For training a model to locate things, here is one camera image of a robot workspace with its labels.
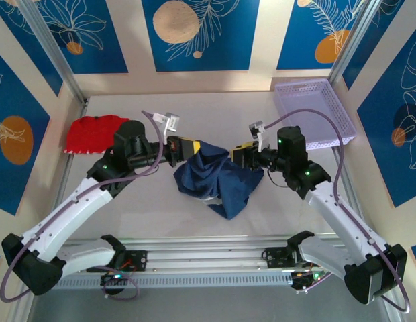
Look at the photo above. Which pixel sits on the navy blue t-shirt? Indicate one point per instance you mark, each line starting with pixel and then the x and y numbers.
pixel 228 188

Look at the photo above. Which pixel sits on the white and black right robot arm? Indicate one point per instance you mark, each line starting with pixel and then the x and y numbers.
pixel 335 214

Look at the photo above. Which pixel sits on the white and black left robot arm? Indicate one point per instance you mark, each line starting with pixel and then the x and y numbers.
pixel 67 214

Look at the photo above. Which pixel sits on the red folded t-shirt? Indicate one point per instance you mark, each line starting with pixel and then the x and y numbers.
pixel 90 134

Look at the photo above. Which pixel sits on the lavender perforated plastic basket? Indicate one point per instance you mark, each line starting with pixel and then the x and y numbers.
pixel 315 97

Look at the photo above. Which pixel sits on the small green-lit circuit board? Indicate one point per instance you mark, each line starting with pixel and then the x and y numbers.
pixel 308 276
pixel 115 276

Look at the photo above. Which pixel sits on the grey metal sheet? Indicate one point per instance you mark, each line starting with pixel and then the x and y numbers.
pixel 208 308

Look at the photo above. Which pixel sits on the aluminium table side rail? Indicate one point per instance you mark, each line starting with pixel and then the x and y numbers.
pixel 67 167
pixel 348 174

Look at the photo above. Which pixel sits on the blue wall panel beige circle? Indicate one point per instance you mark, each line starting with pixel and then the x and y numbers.
pixel 228 50

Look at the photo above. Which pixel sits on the blue wall panel lily print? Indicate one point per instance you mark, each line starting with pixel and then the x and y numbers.
pixel 94 50

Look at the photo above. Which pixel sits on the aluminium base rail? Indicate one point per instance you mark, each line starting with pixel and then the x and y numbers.
pixel 208 255

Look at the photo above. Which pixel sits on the blue wall panel fern print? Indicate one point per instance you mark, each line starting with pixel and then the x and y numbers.
pixel 295 43

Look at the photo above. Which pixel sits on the aluminium frame post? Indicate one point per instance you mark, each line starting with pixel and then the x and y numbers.
pixel 355 33
pixel 54 50

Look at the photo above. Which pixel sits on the narrow blue side wall panel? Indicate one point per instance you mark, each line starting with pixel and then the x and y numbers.
pixel 33 43
pixel 372 30

